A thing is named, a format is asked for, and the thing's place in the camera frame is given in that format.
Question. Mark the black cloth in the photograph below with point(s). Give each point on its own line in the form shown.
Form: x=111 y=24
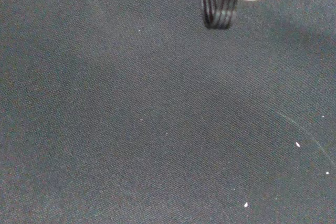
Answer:
x=131 y=116

